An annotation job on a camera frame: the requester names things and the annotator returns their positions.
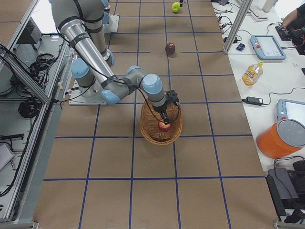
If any red yellow apple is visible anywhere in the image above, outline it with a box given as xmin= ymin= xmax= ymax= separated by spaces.
xmin=158 ymin=121 xmax=171 ymax=132

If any orange juice bottle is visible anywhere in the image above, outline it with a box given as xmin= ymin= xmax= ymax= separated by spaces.
xmin=242 ymin=61 xmax=264 ymax=86

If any blue teach pendant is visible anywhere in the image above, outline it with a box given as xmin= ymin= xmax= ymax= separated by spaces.
xmin=250 ymin=35 xmax=286 ymax=60
xmin=276 ymin=99 xmax=305 ymax=125

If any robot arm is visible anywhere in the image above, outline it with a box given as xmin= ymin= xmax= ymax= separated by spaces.
xmin=51 ymin=0 xmax=170 ymax=124

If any dark checkered pouch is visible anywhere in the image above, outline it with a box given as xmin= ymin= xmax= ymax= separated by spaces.
xmin=236 ymin=43 xmax=245 ymax=51

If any orange bucket with lid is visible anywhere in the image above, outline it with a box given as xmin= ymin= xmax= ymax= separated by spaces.
xmin=256 ymin=119 xmax=305 ymax=159

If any wicker basket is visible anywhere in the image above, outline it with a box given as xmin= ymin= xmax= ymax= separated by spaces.
xmin=140 ymin=99 xmax=183 ymax=145

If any black power adapter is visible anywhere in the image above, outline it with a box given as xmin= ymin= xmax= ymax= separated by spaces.
xmin=242 ymin=96 xmax=265 ymax=106

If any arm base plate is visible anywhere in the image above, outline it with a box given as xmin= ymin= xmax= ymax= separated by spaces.
xmin=102 ymin=13 xmax=120 ymax=33
xmin=69 ymin=80 xmax=107 ymax=105

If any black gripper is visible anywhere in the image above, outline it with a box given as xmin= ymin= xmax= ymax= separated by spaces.
xmin=152 ymin=101 xmax=170 ymax=125

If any aluminium frame post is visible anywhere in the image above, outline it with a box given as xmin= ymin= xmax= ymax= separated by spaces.
xmin=223 ymin=0 xmax=253 ymax=54

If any dark red apple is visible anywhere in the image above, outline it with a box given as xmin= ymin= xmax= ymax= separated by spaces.
xmin=165 ymin=42 xmax=176 ymax=56

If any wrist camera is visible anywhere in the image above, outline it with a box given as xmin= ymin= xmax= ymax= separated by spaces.
xmin=164 ymin=90 xmax=180 ymax=106

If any green apple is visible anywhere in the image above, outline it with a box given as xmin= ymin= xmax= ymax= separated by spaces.
xmin=172 ymin=2 xmax=181 ymax=13

